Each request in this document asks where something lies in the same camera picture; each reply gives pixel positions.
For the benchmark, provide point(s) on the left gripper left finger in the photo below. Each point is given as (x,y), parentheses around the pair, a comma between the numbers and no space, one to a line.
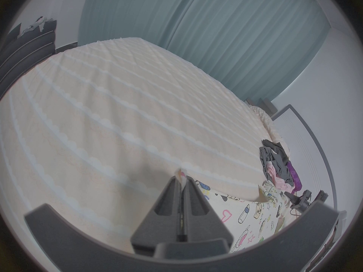
(166,217)

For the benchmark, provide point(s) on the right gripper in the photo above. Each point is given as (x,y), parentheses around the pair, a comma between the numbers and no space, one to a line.
(300,204)

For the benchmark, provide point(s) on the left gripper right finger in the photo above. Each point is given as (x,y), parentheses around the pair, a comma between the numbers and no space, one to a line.
(198,217)

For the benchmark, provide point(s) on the white printed pyjama top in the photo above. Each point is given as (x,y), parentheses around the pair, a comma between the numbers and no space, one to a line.
(249,214)

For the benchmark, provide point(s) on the bed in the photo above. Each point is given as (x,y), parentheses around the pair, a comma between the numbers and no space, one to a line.
(113,109)

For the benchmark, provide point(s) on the purple garment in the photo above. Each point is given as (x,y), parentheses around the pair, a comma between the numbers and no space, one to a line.
(293,177)

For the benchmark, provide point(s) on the dark grey garment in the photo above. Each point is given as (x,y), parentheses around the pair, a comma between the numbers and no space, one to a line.
(279,163)

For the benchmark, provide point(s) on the cream pillow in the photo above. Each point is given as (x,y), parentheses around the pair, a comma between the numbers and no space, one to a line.
(269,126)

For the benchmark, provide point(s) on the grey bedside table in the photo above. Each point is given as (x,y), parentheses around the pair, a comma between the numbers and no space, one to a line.
(268,105)

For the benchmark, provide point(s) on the blue-green curtain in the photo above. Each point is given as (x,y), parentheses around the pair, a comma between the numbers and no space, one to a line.
(212,32)

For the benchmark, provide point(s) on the pale crumpled cloth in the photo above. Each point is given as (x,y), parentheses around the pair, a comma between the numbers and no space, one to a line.
(35,25)

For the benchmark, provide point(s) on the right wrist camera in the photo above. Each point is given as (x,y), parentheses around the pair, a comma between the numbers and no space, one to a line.
(306,195)

